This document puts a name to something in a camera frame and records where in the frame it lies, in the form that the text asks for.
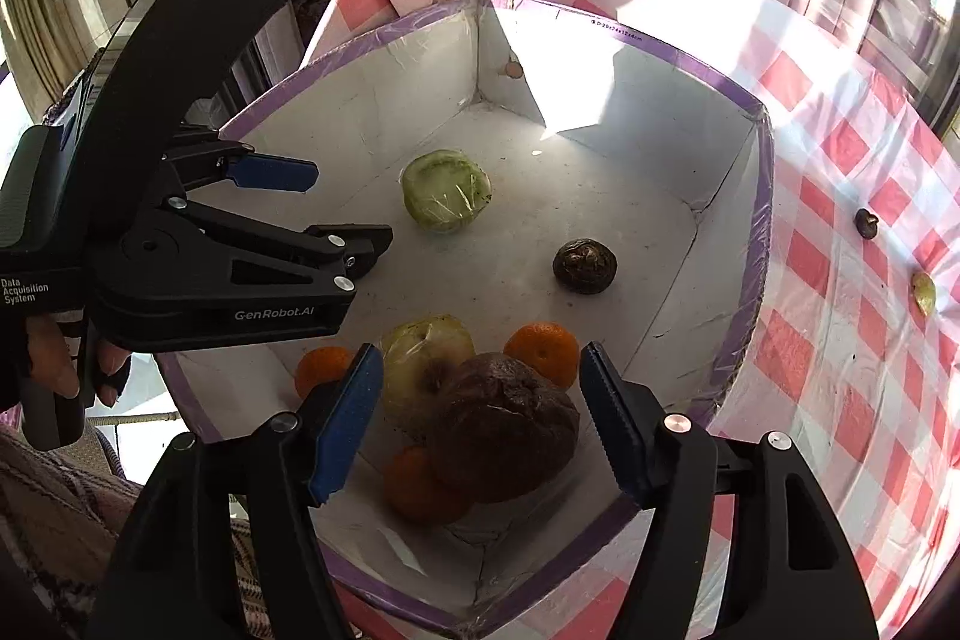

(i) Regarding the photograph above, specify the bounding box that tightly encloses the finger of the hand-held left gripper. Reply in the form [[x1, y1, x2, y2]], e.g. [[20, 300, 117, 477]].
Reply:
[[184, 201, 395, 300], [161, 124, 320, 195]]

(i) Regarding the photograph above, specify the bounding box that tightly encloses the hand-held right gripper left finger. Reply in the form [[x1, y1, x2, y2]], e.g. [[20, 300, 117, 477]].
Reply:
[[84, 342, 385, 640]]

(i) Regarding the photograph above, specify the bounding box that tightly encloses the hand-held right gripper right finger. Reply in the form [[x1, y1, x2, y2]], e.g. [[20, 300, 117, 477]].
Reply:
[[577, 341, 880, 640]]

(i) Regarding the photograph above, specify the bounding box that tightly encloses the orange tangerine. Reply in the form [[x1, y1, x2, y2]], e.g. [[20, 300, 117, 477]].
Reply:
[[294, 346, 357, 399], [503, 322, 581, 390], [384, 445, 473, 525]]

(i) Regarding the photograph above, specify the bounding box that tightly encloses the yellowish fruit half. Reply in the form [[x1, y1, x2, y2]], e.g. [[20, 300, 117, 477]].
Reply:
[[381, 314, 477, 438]]

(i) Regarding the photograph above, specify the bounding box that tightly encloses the dark red pomegranate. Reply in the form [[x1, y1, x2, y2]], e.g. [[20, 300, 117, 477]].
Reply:
[[426, 352, 581, 504]]

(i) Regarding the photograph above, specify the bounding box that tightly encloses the large green fruit half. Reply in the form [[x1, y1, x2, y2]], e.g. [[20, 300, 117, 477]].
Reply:
[[400, 149, 494, 234]]

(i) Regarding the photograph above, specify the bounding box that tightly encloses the purple cardboard box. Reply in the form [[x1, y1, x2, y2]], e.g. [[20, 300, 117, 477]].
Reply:
[[154, 0, 775, 640]]

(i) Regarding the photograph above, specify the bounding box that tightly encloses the person's left hand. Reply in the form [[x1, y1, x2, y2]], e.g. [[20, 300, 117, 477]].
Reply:
[[0, 310, 133, 412]]

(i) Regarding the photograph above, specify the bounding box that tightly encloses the red white checkered tablecloth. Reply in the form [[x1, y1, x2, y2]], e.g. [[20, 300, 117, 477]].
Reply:
[[300, 0, 960, 640]]

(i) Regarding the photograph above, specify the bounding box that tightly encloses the small wrapped green fruit half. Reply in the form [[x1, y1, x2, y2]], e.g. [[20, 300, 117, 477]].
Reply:
[[910, 270, 938, 319]]

